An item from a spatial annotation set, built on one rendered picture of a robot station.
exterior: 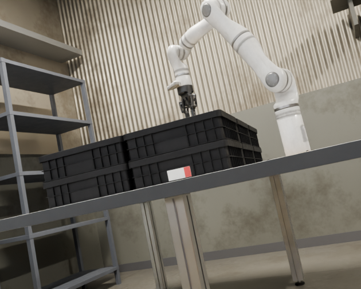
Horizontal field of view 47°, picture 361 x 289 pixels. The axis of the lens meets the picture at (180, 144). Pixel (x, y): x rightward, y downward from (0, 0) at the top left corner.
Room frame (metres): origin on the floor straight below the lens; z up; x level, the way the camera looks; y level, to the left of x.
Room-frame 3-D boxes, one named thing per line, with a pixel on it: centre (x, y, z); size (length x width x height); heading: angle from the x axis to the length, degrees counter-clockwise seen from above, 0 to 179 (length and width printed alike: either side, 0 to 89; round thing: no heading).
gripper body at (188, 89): (1.90, -0.07, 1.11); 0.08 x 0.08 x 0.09
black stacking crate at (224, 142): (1.66, -0.02, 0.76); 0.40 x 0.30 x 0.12; 72
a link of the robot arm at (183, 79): (1.89, -0.06, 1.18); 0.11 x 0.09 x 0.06; 118
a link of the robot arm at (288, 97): (1.54, -0.42, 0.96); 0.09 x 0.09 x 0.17; 50
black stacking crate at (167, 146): (1.66, -0.02, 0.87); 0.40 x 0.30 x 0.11; 72
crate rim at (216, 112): (1.66, -0.02, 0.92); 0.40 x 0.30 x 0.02; 72
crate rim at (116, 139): (1.78, 0.36, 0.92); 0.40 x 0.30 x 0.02; 72
